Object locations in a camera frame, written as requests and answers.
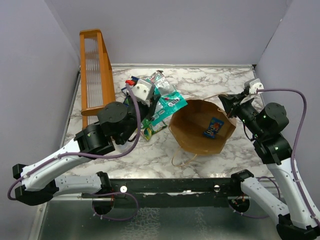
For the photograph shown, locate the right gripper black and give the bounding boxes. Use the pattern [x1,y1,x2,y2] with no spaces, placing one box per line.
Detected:
[220,90,265,138]

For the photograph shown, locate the green yellow snack packet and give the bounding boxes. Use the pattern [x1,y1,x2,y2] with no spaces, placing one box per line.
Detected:
[140,119,168,141]

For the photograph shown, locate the blue snack packet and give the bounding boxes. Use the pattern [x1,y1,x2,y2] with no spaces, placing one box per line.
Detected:
[203,117,224,139]

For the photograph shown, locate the blue Burts crisps packet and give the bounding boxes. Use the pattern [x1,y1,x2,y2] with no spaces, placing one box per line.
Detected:
[121,76,139,95]

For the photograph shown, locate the brown paper bag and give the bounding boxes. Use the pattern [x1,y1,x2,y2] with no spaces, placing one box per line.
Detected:
[168,94,237,167]

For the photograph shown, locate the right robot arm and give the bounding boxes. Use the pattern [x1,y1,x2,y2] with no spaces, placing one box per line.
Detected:
[218,92,320,240]

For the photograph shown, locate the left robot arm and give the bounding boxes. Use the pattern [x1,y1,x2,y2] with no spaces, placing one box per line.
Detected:
[7,94,160,206]

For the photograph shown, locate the orange wooden rack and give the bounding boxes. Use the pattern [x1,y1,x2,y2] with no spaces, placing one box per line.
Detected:
[79,29,116,128]

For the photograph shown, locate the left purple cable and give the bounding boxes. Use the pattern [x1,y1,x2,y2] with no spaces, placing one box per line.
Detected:
[7,83,142,222]

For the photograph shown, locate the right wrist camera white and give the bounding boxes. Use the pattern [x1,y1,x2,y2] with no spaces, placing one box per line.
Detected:
[244,78,264,96]

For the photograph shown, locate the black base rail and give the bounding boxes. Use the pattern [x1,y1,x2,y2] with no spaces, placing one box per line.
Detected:
[96,178,244,209]

